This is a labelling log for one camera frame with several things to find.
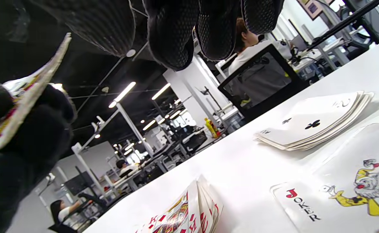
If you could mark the long ceiling light strip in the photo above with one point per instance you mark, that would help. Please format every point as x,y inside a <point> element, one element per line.
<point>123,94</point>
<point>161,91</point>

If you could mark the framed wall picture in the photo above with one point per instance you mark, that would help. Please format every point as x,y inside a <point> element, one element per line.
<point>312,8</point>

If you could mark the person's right hand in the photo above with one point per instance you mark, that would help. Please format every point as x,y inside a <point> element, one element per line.
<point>170,32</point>

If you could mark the person's left hand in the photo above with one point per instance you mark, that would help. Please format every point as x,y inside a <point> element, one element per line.
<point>30,155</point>

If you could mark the stack of red-backed playing cards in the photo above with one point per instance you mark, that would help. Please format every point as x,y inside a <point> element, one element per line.
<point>27,97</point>

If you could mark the yellow and red packet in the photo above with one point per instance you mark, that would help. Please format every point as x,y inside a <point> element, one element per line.
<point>212,127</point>

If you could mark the pile of face-up diamonds cards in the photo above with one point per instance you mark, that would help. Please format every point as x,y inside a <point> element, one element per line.
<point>183,213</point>

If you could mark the pile of face-up clubs cards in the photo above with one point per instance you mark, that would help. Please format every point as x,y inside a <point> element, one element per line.
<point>312,123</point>

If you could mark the black mesh back office chair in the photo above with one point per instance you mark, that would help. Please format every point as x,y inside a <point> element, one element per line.
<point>273,102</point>

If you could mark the colourful clown joker card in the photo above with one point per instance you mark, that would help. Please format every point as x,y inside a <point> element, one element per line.
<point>338,181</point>

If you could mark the dark office desk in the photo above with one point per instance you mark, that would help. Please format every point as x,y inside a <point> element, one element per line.
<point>344,23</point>

